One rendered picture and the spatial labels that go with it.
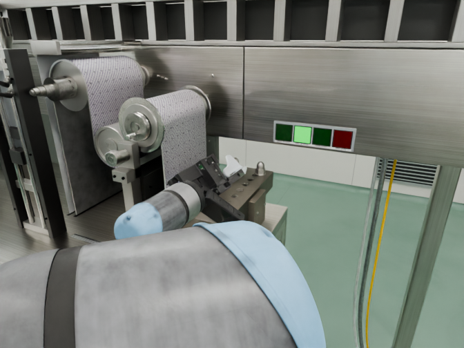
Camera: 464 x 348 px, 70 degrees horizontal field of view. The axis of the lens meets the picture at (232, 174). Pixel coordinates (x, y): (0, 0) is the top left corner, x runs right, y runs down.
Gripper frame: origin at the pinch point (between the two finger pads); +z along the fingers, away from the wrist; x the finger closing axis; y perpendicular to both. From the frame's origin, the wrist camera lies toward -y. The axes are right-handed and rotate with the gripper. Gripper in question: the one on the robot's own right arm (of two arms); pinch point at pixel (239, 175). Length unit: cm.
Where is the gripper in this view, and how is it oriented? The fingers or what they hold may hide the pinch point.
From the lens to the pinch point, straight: 80.4
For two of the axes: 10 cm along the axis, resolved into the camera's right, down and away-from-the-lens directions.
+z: 4.7, -3.2, 8.2
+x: -6.8, 4.7, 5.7
